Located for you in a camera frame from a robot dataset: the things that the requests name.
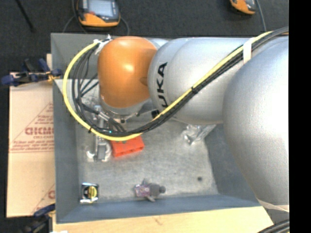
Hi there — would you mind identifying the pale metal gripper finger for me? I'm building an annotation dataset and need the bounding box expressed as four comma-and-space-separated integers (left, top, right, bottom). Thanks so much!
97, 142, 108, 162
92, 134, 98, 159

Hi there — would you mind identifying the orange flat block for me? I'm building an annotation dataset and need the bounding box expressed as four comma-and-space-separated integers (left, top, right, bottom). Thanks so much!
110, 135, 145, 158

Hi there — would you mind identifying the chrome and yellow tape measure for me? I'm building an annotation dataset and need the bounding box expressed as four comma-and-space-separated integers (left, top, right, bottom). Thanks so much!
79, 182, 100, 204

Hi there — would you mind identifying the purple and grey small tool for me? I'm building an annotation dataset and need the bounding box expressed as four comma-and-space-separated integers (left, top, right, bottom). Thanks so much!
133, 178, 167, 202

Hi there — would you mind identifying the grey metal bin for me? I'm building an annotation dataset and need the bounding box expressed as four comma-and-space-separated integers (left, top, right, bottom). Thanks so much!
50, 32, 262, 224

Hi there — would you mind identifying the brown cardboard board, red print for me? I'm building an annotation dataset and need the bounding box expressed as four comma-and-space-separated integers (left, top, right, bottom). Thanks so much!
6, 80, 56, 218

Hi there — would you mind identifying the clear crumpled plastic packet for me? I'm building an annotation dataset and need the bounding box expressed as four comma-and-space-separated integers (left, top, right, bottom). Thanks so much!
182, 124, 217, 145

